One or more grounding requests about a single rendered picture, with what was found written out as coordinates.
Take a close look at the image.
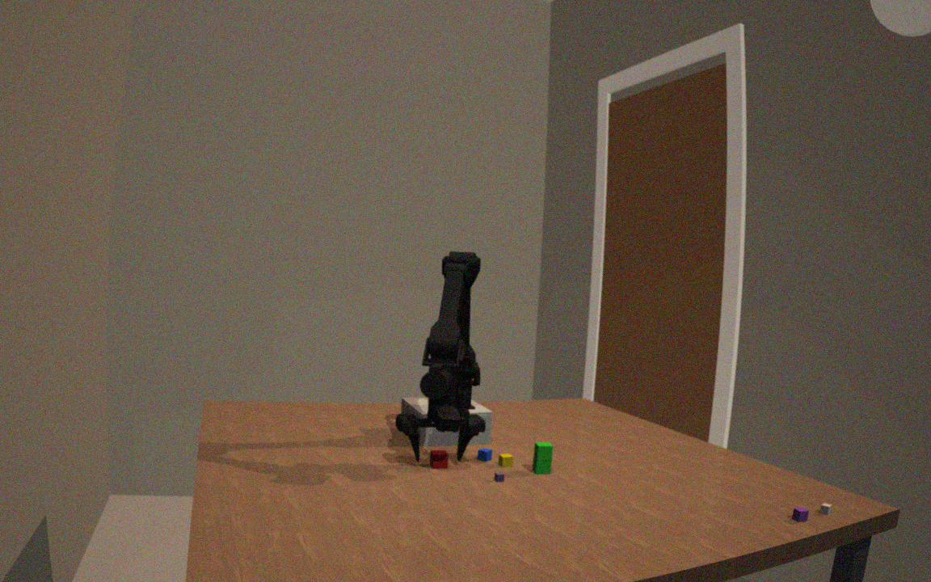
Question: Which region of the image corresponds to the red block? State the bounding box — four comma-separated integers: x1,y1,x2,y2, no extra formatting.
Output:
430,450,449,469

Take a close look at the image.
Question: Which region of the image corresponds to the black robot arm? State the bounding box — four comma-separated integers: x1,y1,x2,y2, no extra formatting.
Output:
420,251,481,432

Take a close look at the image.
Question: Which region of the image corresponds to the green block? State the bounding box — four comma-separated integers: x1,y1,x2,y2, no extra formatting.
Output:
533,457,551,474
533,442,554,461

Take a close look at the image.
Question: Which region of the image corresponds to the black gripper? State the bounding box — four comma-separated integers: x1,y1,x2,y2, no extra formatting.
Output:
396,393,486,462

